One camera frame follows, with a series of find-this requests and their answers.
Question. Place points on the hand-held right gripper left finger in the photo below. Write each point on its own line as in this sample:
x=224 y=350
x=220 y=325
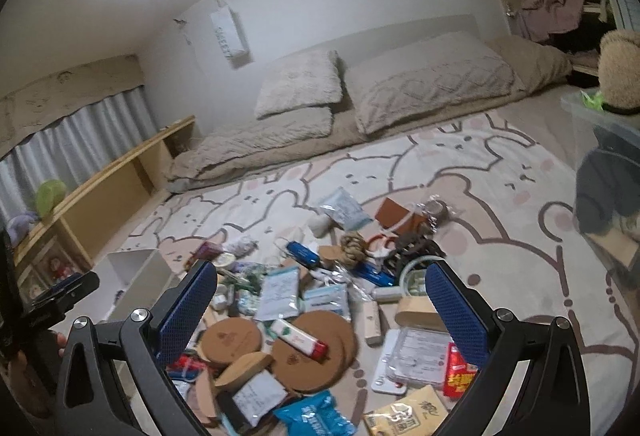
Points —
x=187 y=311

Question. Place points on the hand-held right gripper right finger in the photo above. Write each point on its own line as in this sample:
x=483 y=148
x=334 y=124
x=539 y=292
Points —
x=455 y=311

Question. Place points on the white storage box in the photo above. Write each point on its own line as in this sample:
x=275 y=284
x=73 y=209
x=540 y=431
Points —
x=131 y=273

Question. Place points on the person's left hand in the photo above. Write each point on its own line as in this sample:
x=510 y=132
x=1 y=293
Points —
x=61 y=344

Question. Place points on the doll display box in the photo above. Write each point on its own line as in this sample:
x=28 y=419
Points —
x=56 y=268

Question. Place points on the clear plastic case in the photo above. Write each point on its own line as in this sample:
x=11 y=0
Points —
x=412 y=356

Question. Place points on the clear tubing coil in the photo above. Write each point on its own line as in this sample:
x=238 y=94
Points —
x=405 y=273

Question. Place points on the small tape roll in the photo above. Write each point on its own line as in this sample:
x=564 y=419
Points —
x=225 y=260

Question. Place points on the maroon packet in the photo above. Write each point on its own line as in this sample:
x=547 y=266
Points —
x=207 y=250

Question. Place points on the red snack packet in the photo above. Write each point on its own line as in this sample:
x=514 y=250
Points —
x=460 y=376

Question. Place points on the white short tube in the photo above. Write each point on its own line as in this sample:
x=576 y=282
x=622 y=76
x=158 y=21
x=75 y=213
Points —
x=386 y=295

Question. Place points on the dark brown wooden carving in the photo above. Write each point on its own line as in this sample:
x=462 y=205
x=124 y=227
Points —
x=415 y=247

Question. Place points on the purple plush toy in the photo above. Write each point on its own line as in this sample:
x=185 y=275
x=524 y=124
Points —
x=22 y=227

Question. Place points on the wooden oval piece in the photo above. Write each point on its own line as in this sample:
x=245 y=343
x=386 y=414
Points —
x=244 y=369

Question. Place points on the wooden block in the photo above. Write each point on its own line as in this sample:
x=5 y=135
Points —
x=372 y=325

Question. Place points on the white crumpled wrap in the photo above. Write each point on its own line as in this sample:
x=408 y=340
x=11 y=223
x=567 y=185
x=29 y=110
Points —
x=242 y=246

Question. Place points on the blue pen case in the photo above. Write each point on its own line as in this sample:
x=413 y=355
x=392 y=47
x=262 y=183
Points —
x=375 y=274

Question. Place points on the green round cushion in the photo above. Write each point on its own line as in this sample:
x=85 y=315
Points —
x=51 y=197

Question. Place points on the clear wrapped dark jar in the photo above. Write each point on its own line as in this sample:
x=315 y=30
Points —
x=436 y=211

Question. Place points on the white paper card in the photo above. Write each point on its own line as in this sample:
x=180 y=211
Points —
x=257 y=397

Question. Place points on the brown leather card holder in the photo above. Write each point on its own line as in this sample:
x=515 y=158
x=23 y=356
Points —
x=392 y=216

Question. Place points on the red and white tube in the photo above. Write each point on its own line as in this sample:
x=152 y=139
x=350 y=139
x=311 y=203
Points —
x=299 y=341

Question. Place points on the yellow printed packet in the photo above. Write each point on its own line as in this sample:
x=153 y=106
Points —
x=405 y=416

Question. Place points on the bear printed blanket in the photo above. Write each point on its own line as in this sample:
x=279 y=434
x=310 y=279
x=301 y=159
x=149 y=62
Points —
x=500 y=196

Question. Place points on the blue tube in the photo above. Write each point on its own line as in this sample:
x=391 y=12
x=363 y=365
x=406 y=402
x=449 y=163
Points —
x=302 y=254

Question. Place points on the blue and white mask packet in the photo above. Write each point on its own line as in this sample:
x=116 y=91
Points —
x=326 y=302

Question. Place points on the small cork coaster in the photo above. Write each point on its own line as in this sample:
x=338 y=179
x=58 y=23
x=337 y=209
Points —
x=332 y=257

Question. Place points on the wooden shelf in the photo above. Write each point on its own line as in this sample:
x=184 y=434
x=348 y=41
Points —
x=120 y=170

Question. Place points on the light blue packet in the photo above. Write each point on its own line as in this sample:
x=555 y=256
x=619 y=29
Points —
x=345 y=211

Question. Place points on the small white cylinder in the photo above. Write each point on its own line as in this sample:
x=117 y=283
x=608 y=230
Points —
x=320 y=226

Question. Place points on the grey curtain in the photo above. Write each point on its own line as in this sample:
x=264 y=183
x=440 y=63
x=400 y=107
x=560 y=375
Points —
x=95 y=140

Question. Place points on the blue snack packet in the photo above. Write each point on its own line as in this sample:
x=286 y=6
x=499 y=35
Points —
x=315 y=416

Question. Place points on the beige folded duvet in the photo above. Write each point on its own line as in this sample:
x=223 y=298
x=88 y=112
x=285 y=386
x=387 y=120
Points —
x=255 y=145

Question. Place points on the dark cloth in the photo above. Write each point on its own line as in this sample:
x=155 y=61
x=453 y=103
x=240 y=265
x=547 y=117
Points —
x=600 y=191

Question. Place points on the beige curtain valance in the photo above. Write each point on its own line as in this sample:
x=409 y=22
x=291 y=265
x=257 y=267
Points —
x=65 y=88

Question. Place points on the beige quilted pillow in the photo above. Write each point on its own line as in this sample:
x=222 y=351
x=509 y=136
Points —
x=430 y=80

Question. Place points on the green ribbon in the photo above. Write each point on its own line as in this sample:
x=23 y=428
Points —
x=594 y=100

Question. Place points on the fluffy beige pillow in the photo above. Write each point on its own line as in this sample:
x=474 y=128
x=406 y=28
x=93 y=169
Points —
x=300 y=83

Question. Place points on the tan mattress pad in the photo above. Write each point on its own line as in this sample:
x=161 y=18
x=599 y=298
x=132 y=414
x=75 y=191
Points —
x=540 y=58

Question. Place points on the brown teddy bear plush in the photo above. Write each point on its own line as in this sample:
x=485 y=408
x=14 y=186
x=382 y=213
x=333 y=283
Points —
x=620 y=65

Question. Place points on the pink cloth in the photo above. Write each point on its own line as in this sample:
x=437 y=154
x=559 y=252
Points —
x=555 y=5

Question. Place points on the white hanging wall pouch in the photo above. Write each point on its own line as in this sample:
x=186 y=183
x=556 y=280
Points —
x=229 y=35

